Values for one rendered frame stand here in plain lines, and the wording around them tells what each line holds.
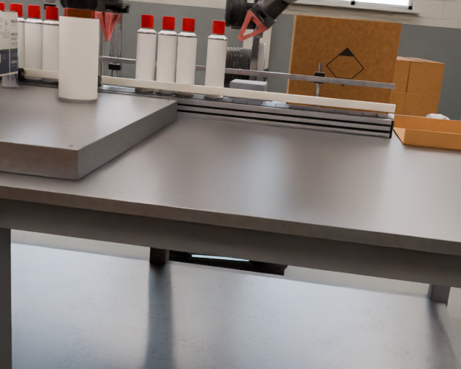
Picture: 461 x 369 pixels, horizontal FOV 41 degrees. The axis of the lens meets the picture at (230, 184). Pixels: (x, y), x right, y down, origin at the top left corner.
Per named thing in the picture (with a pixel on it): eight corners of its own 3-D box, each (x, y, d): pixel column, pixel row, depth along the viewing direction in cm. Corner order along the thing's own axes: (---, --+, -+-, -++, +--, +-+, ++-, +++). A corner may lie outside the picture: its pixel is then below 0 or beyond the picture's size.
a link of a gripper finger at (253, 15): (228, 30, 161) (255, 3, 159) (233, 29, 168) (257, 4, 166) (246, 49, 162) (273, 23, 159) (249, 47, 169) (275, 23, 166)
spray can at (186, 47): (172, 95, 168) (176, 17, 163) (176, 93, 173) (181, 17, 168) (191, 97, 168) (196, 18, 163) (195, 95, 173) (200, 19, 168)
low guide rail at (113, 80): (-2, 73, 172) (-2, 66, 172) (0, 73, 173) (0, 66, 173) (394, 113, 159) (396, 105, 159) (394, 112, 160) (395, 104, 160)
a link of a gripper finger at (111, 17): (112, 42, 160) (113, 4, 158) (85, 39, 161) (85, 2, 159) (120, 41, 167) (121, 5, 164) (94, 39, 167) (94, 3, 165)
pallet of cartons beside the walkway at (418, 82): (429, 176, 506) (448, 64, 483) (328, 168, 503) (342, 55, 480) (391, 146, 622) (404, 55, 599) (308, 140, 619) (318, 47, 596)
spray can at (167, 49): (153, 94, 169) (156, 15, 164) (158, 91, 174) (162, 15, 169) (171, 95, 168) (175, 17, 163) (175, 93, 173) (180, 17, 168)
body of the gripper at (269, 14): (250, 7, 157) (272, -15, 155) (255, 7, 167) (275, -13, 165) (268, 26, 158) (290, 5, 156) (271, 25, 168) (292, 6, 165)
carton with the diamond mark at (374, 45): (286, 108, 185) (295, 14, 178) (285, 99, 208) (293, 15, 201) (388, 117, 183) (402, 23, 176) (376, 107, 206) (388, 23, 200)
